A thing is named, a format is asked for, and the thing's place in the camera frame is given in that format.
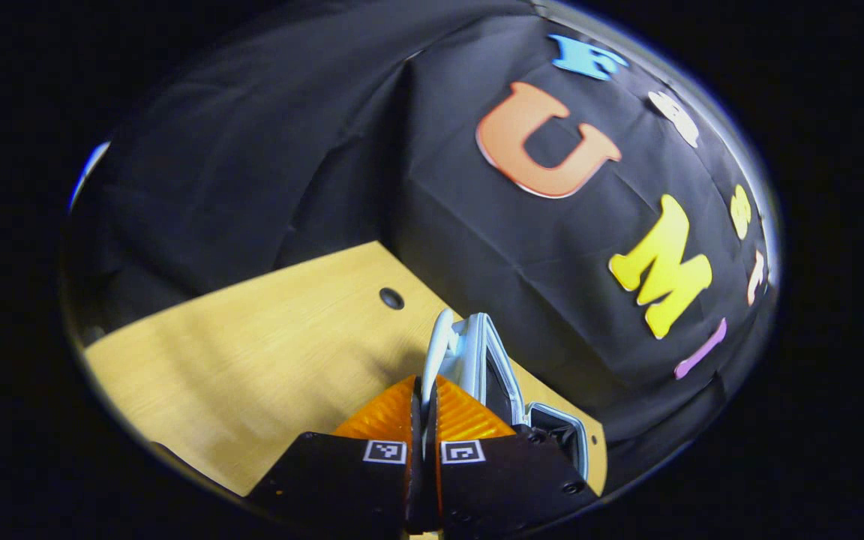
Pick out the black backdrop cloth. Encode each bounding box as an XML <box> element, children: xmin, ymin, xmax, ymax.
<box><xmin>64</xmin><ymin>0</ymin><xmax>782</xmax><ymax>496</ymax></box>

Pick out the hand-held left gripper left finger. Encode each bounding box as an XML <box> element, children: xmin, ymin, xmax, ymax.
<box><xmin>247</xmin><ymin>374</ymin><xmax>421</xmax><ymax>536</ymax></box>

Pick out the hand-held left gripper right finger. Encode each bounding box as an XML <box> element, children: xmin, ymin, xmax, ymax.
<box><xmin>423</xmin><ymin>374</ymin><xmax>601</xmax><ymax>536</ymax></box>

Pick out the light blue small suitcase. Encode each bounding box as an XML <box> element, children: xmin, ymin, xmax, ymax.
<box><xmin>420</xmin><ymin>308</ymin><xmax>591</xmax><ymax>482</ymax></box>

